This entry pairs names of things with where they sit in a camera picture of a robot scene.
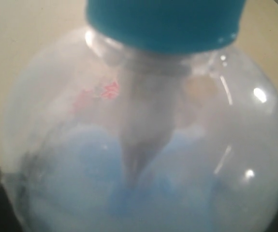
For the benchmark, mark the blue pump lotion bottle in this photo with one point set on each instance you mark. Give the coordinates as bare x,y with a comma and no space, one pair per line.
147,119

